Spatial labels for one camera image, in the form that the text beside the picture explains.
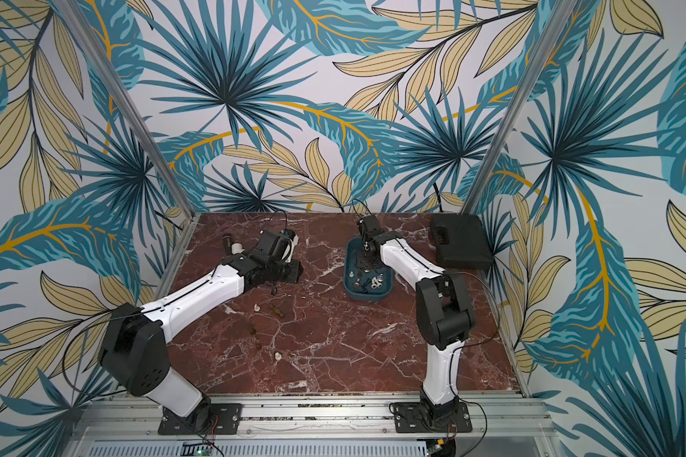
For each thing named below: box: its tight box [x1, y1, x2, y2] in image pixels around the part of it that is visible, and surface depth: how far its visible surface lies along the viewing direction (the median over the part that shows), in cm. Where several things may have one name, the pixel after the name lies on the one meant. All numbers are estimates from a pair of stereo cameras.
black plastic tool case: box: [430, 213, 494, 270], surface depth 109 cm
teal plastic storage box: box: [343, 237, 393, 301], surface depth 100 cm
